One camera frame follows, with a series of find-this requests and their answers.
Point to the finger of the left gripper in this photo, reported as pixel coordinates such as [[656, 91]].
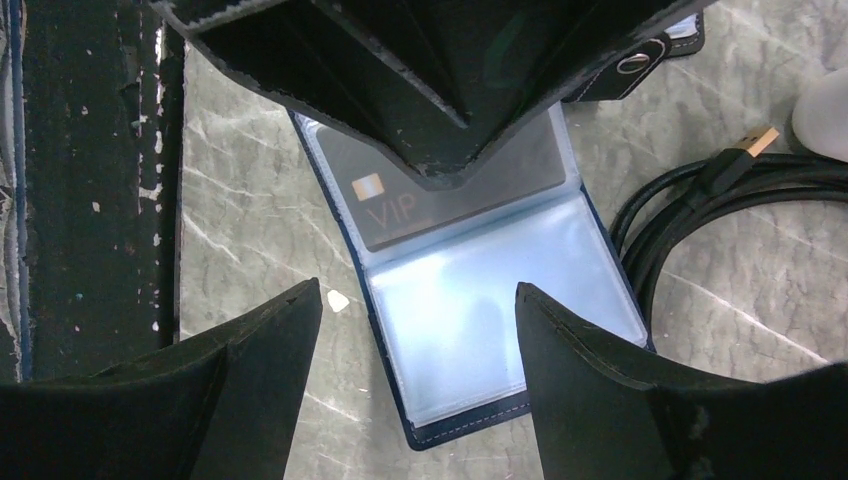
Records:
[[435, 86]]

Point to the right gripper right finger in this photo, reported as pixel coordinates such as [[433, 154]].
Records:
[[604, 408]]

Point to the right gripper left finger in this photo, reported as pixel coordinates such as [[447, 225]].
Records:
[[222, 404]]

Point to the grey VIP credit card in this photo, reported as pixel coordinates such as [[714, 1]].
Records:
[[388, 207]]

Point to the blue card holder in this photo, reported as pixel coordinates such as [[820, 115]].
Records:
[[441, 305]]

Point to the open black card holder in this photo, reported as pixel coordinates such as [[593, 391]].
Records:
[[685, 38]]

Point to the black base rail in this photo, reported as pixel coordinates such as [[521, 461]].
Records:
[[92, 103]]

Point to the white PVC pipe frame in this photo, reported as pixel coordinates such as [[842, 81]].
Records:
[[819, 118]]

